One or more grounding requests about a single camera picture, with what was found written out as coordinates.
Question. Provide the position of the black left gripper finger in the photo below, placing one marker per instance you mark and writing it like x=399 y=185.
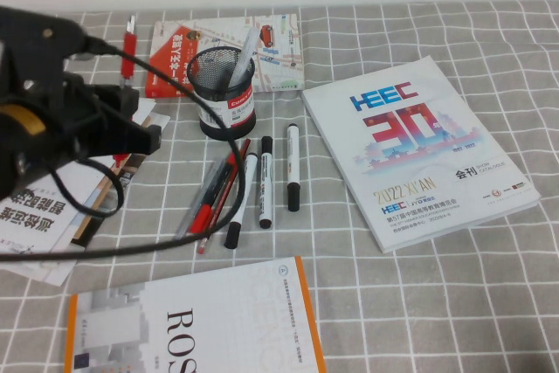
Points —
x=131 y=139
x=120 y=100

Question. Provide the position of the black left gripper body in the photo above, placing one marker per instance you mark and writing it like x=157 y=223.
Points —
x=78 y=119

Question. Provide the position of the red pen silver clip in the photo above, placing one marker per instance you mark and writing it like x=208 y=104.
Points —
x=129 y=54

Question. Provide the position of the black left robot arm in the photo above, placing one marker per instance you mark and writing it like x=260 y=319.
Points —
x=22 y=159

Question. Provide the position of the grey translucent pen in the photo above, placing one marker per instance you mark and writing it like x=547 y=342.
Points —
x=194 y=209

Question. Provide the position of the black mesh pen holder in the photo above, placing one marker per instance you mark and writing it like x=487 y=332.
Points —
x=227 y=106

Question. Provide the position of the red pen black grip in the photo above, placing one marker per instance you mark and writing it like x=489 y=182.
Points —
x=203 y=216

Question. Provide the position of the clear translucent pen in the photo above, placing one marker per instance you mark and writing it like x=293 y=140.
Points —
x=246 y=52

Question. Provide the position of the white paper sheets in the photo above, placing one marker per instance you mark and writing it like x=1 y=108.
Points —
x=150 y=113

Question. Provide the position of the brochure with wooden photo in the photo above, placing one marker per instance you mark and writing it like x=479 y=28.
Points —
x=94 y=211

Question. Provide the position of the white leaflet black characters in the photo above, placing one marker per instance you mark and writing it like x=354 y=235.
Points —
x=39 y=220

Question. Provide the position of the white marker black cap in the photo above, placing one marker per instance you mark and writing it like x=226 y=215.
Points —
x=250 y=172
x=293 y=163
x=266 y=181

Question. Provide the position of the red pencil with eraser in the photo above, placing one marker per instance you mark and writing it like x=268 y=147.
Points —
x=201 y=245

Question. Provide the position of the plain white leaflet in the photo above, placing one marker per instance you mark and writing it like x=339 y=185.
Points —
x=43 y=270

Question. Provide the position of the red map cover book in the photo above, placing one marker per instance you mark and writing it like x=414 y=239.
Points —
x=279 y=50

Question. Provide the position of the white orange ROS book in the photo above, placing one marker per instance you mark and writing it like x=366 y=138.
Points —
x=196 y=325

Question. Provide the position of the white HEEC show catalogue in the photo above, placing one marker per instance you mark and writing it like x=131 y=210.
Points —
x=415 y=150

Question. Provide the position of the grey checked tablecloth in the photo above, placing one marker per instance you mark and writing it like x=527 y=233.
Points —
x=436 y=303

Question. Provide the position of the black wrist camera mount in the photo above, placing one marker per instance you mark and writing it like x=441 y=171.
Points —
x=39 y=36

